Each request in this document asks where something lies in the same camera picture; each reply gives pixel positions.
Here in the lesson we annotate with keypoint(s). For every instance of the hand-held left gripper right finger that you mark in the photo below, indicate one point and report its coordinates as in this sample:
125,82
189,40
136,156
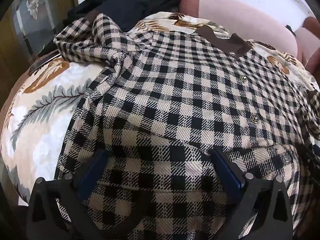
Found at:
226,171

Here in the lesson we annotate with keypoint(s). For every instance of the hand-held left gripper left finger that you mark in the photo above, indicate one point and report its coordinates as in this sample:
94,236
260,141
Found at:
93,172

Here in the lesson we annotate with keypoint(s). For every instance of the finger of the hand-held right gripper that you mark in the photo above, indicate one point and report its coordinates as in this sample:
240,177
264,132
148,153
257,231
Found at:
309,156

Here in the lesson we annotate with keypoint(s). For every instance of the black beige checked shirt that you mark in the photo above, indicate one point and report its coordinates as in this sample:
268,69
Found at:
175,92

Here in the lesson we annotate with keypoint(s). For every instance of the floral leaf print blanket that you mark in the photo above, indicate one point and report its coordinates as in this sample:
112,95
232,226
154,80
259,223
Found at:
37,130

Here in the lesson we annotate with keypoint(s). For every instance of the pink cushion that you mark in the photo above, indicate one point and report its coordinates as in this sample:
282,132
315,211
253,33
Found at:
311,42

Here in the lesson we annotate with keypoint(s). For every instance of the small black object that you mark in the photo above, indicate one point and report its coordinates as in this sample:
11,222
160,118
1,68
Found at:
290,29

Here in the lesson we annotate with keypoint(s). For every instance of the pink sofa backrest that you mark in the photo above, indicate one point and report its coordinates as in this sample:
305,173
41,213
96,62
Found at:
237,12

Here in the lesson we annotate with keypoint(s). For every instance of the wooden cabinet with glass door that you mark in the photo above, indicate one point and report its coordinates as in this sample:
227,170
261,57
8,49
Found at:
27,22

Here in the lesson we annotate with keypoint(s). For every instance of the dark navy garment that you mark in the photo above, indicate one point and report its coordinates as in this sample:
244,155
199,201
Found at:
120,7

